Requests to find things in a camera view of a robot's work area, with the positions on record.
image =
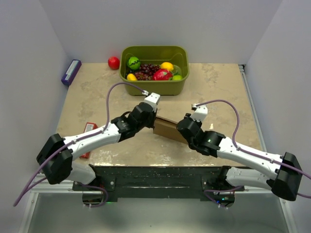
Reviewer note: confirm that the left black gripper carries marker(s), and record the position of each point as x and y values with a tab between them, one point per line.
153	116

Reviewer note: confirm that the small yellow fruit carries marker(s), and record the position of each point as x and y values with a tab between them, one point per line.
131	77

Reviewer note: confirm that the red flat box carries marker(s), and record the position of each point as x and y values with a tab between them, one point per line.
88	127

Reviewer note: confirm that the brown cardboard box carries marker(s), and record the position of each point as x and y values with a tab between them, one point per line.
167	129

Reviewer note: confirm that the green striped ball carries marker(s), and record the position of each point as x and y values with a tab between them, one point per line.
133	63

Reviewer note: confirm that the yellow lemon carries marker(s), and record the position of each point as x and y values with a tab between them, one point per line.
167	65

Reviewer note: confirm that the purple flat box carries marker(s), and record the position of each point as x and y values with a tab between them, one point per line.
71	72

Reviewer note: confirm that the purple grape bunch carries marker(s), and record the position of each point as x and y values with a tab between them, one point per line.
146	72

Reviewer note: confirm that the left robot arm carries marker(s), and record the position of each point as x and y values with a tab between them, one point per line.
58	154

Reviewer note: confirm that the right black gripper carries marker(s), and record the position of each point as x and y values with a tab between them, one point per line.
198	123

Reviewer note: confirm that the red dragon fruit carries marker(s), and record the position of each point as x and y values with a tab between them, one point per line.
162	75

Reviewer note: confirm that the green plastic bin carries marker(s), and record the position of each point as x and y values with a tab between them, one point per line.
156	55

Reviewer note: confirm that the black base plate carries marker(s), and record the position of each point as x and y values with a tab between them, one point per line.
154	182

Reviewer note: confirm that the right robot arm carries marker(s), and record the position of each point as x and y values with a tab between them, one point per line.
279	173

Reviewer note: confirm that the red apple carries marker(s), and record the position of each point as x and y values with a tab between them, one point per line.
114	62

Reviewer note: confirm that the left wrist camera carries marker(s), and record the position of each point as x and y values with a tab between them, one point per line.
151	99

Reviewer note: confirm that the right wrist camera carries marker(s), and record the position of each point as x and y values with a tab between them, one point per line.
200	112

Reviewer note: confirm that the green lime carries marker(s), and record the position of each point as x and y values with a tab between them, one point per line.
177	77

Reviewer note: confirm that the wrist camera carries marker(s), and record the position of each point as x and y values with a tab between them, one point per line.
200	112
151	99

